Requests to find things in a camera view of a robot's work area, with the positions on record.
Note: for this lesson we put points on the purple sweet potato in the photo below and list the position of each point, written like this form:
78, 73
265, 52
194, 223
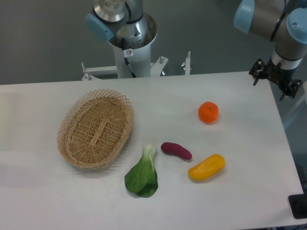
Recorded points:
176, 150

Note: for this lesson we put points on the orange tangerine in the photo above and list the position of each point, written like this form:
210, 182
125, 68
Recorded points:
208, 112

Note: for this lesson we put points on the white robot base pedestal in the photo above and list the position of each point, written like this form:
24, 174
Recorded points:
132, 48

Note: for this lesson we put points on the white metal mounting frame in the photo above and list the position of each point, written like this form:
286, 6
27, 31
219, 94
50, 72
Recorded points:
128, 65

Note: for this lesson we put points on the black device at table edge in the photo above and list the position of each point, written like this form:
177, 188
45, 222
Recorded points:
298, 205

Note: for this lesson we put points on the oval woven wicker basket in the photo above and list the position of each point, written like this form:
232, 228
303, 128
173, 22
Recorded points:
95, 129

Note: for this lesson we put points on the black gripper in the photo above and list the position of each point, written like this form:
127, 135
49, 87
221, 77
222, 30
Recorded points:
278, 74

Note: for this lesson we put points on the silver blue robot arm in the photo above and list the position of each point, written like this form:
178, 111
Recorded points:
288, 31

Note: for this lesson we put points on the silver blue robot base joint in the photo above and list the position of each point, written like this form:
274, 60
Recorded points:
120, 22

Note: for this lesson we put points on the green bok choy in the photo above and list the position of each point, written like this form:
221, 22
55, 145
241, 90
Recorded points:
142, 177

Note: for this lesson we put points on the yellow mango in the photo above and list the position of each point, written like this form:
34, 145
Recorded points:
207, 168

